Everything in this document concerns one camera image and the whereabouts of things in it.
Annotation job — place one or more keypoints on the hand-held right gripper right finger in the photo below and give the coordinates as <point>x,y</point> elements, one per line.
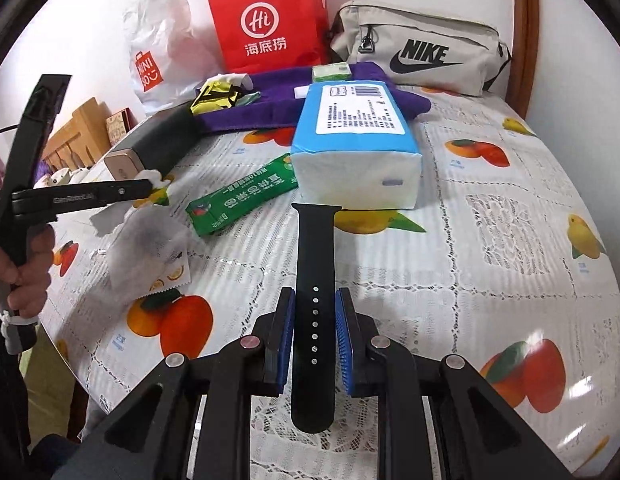
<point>346,340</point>

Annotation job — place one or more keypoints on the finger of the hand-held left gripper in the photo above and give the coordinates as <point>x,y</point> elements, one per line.
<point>45,120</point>
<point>122,191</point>

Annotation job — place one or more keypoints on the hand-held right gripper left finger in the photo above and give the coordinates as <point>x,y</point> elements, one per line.
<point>285,330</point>

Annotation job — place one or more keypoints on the white wrapper with orange print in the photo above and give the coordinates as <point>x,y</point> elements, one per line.
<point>145,240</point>

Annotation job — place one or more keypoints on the fruit-print wipe packet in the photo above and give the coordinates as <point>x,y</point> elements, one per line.
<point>172,277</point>

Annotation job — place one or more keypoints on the green snack packet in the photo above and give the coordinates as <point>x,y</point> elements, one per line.
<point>240,195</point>

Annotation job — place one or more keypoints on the yellow black pouch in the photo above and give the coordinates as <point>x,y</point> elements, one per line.
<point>212,100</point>

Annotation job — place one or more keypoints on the white sponge block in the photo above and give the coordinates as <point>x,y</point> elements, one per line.
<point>301,93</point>

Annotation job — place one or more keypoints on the small green tissue pack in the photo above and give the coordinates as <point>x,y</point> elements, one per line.
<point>331,72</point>

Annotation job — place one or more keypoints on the person's left forearm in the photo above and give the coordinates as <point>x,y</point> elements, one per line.
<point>7,410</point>

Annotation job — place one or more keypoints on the person's left hand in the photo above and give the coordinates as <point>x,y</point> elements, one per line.
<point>32,280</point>

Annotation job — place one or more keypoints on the wooden bed headboard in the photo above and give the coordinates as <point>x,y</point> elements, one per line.
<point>75,130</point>

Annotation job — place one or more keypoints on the white dotted plush toy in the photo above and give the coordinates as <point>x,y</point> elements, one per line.
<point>65,178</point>

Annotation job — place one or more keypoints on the patterned flat box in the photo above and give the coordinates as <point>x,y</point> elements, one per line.
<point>119,125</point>

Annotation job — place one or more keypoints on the dark green box gold end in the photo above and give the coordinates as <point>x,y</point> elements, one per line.
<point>165,135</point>

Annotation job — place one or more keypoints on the white plastic bag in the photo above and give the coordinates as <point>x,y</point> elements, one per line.
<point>160,35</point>

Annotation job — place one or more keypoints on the purple fabric tray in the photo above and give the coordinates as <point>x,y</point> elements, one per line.
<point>265,110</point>

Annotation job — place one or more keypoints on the blue tissue pack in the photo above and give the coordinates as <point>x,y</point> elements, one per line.
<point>355,160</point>

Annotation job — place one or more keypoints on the red paper bag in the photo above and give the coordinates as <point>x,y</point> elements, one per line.
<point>265,20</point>

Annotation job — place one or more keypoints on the beige waist bag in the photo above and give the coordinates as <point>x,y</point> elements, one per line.
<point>420,40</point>

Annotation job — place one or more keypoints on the brown wooden door frame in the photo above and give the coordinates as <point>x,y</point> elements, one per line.
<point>524,35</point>

